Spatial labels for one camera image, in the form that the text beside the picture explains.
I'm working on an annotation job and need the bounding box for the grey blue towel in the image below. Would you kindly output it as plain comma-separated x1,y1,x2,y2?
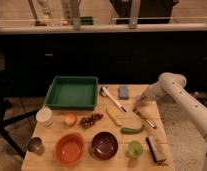
135,95,145,105

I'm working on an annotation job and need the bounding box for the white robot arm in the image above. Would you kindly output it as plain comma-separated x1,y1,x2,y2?
139,72,207,157

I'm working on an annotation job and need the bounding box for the metal cup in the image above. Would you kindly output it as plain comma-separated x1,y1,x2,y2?
27,137,45,155

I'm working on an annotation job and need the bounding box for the blue sponge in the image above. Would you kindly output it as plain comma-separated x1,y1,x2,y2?
118,86,129,100

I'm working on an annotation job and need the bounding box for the green chili pepper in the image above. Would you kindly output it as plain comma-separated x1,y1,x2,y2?
120,125,144,135

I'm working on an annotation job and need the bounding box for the wooden table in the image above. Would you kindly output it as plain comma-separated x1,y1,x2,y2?
21,85,175,171

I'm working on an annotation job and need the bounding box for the green apple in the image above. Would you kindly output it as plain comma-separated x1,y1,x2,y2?
126,141,143,158

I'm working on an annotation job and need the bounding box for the black wooden brush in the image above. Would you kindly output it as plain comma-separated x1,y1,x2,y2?
146,136,166,163

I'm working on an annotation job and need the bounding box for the dark purple bowl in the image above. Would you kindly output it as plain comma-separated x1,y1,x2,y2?
90,132,118,160

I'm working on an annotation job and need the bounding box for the bunch of dark grapes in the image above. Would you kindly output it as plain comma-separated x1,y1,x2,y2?
80,113,103,129

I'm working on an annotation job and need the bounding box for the red yellow apple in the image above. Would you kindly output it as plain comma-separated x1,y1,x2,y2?
65,113,77,127

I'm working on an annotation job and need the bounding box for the green plastic tray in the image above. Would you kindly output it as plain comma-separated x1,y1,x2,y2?
45,76,98,110

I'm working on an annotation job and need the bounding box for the orange bowl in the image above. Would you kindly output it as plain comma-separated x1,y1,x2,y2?
53,132,84,167

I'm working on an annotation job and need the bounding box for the white lidded jar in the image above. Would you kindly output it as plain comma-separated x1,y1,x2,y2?
36,107,53,127

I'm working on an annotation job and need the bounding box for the white handled spatula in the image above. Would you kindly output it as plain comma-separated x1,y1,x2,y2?
100,86,126,112

